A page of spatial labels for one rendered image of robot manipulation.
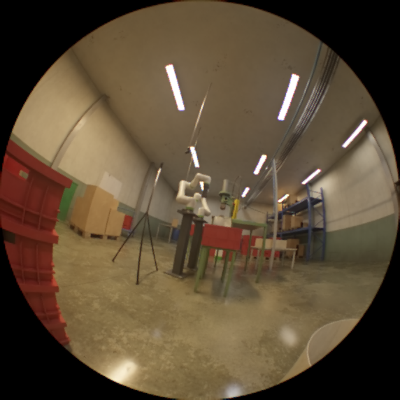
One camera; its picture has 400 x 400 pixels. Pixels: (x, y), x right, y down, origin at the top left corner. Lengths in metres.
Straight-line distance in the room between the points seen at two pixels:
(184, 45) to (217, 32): 0.82
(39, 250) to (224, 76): 3.89
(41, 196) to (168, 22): 3.78
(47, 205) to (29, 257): 0.17
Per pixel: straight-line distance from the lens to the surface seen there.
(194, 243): 2.32
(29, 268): 0.49
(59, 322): 0.61
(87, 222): 2.72
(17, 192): 0.44
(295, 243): 7.63
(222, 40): 3.59
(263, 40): 3.66
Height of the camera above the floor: 0.61
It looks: 16 degrees up
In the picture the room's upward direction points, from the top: 11 degrees clockwise
